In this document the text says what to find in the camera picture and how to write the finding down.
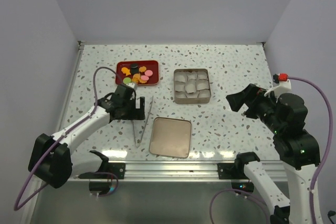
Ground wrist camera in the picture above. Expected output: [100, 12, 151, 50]
[126, 82, 138, 91]
[264, 73, 291, 98]

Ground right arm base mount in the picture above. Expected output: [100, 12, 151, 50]
[217, 158, 248, 180]

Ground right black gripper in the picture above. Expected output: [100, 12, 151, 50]
[226, 82, 284, 132]

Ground pink round cookie upper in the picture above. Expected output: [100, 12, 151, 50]
[144, 70, 153, 77]

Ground orange cookie top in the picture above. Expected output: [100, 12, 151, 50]
[139, 66, 146, 72]

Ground black round cookie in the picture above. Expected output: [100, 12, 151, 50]
[130, 63, 139, 75]

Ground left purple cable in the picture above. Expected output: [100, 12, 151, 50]
[13, 66, 124, 211]

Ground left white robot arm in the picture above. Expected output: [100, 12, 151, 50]
[28, 84, 145, 188]

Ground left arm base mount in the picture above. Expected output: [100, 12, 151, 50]
[78, 150, 126, 179]

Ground orange fish cookie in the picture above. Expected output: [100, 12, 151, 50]
[121, 67, 131, 76]

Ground red rectangular tray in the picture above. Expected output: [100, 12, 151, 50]
[115, 60, 159, 87]

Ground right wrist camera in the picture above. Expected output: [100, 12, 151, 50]
[264, 73, 291, 98]

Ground metal tongs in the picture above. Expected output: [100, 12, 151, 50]
[131, 96, 154, 147]

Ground green round cookie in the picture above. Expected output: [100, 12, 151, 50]
[123, 77, 132, 84]

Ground purple cable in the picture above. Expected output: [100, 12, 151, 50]
[209, 76, 332, 224]
[13, 66, 124, 211]

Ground pink round cookie lower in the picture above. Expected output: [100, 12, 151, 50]
[141, 75, 149, 81]

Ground square cookie tin box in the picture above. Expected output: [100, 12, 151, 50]
[173, 68, 212, 105]

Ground square tin lid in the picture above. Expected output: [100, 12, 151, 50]
[149, 117, 192, 158]

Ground aluminium front rail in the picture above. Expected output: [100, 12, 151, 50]
[68, 161, 287, 182]

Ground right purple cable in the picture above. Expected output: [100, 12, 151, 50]
[209, 76, 332, 224]

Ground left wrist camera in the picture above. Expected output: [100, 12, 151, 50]
[126, 82, 138, 91]

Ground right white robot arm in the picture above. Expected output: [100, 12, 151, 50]
[226, 80, 323, 223]

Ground pink round cookie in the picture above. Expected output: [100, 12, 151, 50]
[144, 70, 153, 77]
[141, 75, 149, 81]

